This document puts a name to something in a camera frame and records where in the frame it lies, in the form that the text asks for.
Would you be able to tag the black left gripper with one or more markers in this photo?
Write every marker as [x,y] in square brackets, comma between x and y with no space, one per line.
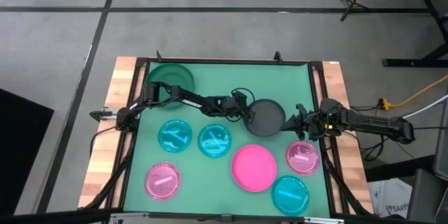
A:
[224,108]

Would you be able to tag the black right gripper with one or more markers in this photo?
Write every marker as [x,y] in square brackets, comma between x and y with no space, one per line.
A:
[315,126]

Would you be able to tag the large dark grey plastic plate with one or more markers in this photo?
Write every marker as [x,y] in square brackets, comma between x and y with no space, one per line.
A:
[267,117]

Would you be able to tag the small clear teal plastic plate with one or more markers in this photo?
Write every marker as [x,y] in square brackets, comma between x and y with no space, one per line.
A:
[214,140]
[290,195]
[175,135]

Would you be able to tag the large opaque pink plastic plate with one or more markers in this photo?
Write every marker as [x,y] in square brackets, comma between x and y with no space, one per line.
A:
[254,168]

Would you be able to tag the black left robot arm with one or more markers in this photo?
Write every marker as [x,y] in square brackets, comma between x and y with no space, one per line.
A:
[189,98]

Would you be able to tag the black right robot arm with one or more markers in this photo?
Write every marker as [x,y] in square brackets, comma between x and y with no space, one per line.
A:
[378,124]

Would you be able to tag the small clear pink plastic plate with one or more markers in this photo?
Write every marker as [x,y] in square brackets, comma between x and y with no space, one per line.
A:
[162,181]
[302,157]

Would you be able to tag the green table mat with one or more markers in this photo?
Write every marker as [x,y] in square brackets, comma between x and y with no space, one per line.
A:
[210,182]

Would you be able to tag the large dark green plastic plate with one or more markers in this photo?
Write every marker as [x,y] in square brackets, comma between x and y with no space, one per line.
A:
[171,75]

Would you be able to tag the white cardboard box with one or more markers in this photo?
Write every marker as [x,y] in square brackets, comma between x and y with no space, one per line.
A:
[392,199]

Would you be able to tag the black metal floor stand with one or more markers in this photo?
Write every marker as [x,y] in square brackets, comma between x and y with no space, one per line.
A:
[413,63]

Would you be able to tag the grey chair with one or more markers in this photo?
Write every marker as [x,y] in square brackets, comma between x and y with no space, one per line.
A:
[425,196]

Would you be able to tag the black floor panel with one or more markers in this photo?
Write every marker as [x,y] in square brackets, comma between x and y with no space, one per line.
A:
[21,147]

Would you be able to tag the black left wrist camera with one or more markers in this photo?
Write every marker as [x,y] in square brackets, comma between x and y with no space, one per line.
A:
[239,97]

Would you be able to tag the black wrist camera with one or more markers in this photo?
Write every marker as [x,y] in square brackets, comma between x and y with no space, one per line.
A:
[329,105]
[239,97]

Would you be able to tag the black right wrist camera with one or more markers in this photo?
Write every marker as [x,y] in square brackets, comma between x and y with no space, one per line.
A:
[329,105]

